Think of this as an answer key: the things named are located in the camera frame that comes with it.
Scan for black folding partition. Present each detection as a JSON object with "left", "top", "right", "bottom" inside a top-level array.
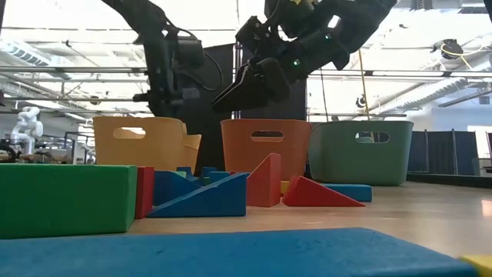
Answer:
[{"left": 183, "top": 42, "right": 308, "bottom": 176}]

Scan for yellow plastic bin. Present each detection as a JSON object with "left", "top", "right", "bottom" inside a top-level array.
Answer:
[{"left": 92, "top": 115, "right": 202, "bottom": 175}]

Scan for yellow cable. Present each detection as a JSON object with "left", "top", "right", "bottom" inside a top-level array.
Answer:
[{"left": 357, "top": 48, "right": 373, "bottom": 122}]

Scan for yellow rectangular block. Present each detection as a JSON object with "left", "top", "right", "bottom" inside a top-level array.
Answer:
[{"left": 460, "top": 253, "right": 492, "bottom": 277}]

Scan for blue triangle block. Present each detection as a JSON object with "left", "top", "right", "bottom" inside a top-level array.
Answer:
[
  {"left": 152, "top": 169, "right": 203, "bottom": 207},
  {"left": 147, "top": 172, "right": 248, "bottom": 219}
]

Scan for blue arch block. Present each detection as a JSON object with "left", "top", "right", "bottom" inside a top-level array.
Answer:
[{"left": 175, "top": 165, "right": 218, "bottom": 186}]

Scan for black ceiling cable reel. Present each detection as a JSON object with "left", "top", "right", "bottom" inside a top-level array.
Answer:
[{"left": 432, "top": 38, "right": 465, "bottom": 62}]

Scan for white robot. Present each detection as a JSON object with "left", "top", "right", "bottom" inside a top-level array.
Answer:
[{"left": 9, "top": 106, "right": 45, "bottom": 155}]

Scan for orange plastic bin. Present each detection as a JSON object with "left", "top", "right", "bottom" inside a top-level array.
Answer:
[{"left": 220, "top": 118, "right": 313, "bottom": 182}]

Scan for large blue flat block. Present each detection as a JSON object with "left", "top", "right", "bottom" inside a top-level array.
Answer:
[{"left": 0, "top": 226, "right": 478, "bottom": 277}]

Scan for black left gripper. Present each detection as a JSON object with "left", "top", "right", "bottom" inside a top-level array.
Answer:
[{"left": 132, "top": 67, "right": 201, "bottom": 118}]

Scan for blue rectangular block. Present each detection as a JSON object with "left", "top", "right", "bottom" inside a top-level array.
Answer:
[
  {"left": 321, "top": 183, "right": 374, "bottom": 203},
  {"left": 209, "top": 170, "right": 232, "bottom": 184}
]

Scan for dark partition panels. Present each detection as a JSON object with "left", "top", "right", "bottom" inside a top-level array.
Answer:
[{"left": 406, "top": 129, "right": 482, "bottom": 177}]

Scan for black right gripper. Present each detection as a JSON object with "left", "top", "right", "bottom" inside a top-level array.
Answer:
[{"left": 211, "top": 15, "right": 323, "bottom": 114}]

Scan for red arch block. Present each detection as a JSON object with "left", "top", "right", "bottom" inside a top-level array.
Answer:
[{"left": 134, "top": 165, "right": 156, "bottom": 220}]

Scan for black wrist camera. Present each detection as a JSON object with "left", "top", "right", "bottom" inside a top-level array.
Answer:
[{"left": 176, "top": 35, "right": 206, "bottom": 69}]

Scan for red triangle block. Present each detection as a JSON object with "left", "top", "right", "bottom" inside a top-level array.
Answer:
[{"left": 281, "top": 175, "right": 366, "bottom": 209}]

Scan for teal plastic bin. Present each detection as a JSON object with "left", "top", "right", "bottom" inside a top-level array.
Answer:
[{"left": 307, "top": 120, "right": 414, "bottom": 187}]

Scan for orange triangle block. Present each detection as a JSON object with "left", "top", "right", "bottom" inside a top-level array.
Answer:
[{"left": 245, "top": 152, "right": 283, "bottom": 209}]

